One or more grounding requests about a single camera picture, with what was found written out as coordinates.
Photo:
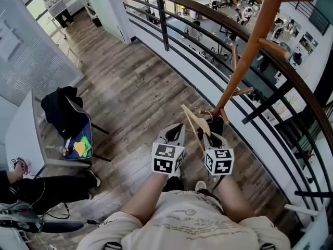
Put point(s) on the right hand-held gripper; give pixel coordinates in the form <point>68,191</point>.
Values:
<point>219,161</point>

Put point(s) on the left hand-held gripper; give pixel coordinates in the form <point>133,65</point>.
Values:
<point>166,160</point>

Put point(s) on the wooden hanger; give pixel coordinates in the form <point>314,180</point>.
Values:
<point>201,121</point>

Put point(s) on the brown wooden coat rack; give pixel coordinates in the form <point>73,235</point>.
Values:
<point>249,53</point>

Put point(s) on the person's left forearm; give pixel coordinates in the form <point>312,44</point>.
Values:
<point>145,197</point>

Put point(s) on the person's right forearm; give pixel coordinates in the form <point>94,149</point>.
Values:
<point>234,199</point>

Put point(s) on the person's white shoe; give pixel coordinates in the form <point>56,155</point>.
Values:
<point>200,186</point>

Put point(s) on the black cloth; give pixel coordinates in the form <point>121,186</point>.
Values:
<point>217,125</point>

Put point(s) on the person's cream printed shirt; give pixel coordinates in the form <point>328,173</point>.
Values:
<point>187,223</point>

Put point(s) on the blue chair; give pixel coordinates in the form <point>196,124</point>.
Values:
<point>87,129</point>

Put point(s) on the yellow cloth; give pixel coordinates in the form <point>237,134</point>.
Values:
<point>79,148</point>

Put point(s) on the clear bottle with red cap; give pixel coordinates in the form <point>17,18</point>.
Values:
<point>61,150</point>

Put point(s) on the black jacket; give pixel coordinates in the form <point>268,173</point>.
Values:
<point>59,111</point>

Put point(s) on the black railing with wooden handrail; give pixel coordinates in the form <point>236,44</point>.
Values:
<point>234,27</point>

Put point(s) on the white table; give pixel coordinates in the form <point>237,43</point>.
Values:
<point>23,139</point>

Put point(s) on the group of people downstairs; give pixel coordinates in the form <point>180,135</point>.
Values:
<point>244,12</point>

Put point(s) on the black waste bin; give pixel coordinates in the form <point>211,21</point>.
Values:
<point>97,22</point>

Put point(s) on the black balcony railing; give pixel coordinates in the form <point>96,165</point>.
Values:
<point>316,18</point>

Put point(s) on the white paper sign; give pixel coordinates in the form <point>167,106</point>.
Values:
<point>9,39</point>

